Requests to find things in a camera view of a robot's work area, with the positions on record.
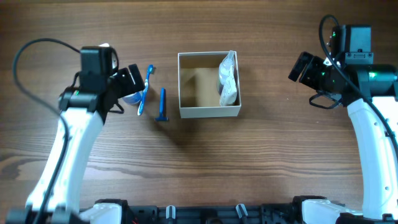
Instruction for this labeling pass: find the white lidded blue jar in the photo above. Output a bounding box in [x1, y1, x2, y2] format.
[123, 91, 143, 105]

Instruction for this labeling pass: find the blue white toothbrush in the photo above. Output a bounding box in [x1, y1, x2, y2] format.
[137, 65, 154, 116]

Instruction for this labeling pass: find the clear pump spray bottle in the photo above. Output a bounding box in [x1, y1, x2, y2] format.
[217, 50, 236, 95]

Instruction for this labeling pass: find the white squeeze tube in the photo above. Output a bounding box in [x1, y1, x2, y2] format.
[220, 80, 237, 106]

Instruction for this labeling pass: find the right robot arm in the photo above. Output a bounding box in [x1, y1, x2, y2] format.
[289, 25, 397, 223]

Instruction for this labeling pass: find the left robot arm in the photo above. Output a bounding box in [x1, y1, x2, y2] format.
[6, 44, 144, 223]

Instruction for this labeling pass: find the blue disposable razor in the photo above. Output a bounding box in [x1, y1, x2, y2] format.
[155, 88, 169, 121]

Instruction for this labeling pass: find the white open cardboard box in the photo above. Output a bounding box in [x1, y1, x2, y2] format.
[178, 51, 242, 118]

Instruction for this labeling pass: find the right black cable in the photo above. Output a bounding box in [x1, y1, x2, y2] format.
[308, 14, 398, 156]

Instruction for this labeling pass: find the black cable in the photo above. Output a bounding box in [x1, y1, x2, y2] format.
[12, 37, 82, 224]
[308, 14, 398, 156]

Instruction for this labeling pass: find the left black cable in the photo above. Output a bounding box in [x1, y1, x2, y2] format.
[12, 37, 82, 224]

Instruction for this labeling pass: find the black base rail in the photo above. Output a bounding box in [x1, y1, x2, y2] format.
[79, 203, 301, 224]

